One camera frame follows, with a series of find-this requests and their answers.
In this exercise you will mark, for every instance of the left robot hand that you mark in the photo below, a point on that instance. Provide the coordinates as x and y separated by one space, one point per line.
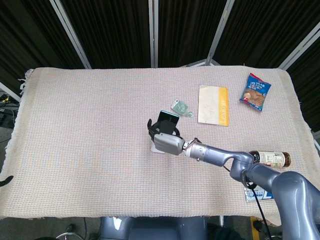
6 180

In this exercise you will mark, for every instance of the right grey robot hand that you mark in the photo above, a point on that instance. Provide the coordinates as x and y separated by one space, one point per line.
167 143

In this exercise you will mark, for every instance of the dark smartphone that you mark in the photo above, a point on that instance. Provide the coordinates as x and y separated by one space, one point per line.
167 118

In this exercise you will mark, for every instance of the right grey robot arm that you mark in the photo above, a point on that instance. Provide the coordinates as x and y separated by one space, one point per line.
295 195

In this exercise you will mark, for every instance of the white folding phone stand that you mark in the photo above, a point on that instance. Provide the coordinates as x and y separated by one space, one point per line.
152 149

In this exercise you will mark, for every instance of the green foil sachet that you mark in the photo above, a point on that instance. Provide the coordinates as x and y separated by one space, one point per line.
178 107

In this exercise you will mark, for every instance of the beige yellow Lexicon book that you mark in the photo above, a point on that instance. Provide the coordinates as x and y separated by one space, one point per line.
208 105

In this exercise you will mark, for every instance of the beige woven tablecloth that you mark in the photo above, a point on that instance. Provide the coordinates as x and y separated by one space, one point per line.
87 150

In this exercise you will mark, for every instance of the grey robot torso base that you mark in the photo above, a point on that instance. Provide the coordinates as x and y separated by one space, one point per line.
150 230

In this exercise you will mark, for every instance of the blue snack bag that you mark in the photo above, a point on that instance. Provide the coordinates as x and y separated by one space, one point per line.
255 92

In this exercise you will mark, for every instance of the brown glass bottle with label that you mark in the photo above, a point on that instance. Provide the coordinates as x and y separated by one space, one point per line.
272 157

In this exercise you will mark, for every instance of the white blue tissue pack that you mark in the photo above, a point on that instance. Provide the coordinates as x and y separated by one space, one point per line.
265 195

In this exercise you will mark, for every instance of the black folding partition screen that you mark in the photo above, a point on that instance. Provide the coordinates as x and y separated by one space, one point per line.
112 30

